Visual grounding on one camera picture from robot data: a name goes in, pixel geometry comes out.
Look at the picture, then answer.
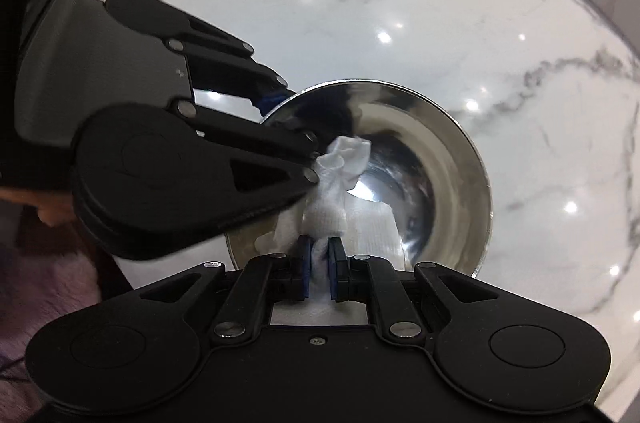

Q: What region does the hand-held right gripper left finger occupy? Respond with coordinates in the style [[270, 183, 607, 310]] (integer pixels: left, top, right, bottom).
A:
[[136, 235, 313, 345]]

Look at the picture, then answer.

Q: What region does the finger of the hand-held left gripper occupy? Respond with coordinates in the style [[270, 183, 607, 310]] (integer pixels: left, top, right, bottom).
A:
[[171, 98, 322, 200], [106, 0, 297, 117]]

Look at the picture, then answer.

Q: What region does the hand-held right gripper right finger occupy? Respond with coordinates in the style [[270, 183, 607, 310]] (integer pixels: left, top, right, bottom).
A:
[[327, 236, 503, 344]]

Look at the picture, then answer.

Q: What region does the white paper towel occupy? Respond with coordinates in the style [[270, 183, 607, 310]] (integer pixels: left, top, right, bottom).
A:
[[254, 136, 407, 329]]

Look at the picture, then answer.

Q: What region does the stainless steel bowl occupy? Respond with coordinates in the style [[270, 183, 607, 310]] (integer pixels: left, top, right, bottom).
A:
[[223, 78, 494, 280]]

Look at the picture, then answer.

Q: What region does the person's left hand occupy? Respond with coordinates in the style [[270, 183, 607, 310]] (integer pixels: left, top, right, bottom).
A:
[[0, 188, 77, 227]]

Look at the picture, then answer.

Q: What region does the purple fuzzy cloth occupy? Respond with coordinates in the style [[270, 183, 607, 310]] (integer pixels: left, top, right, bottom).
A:
[[0, 198, 110, 423]]

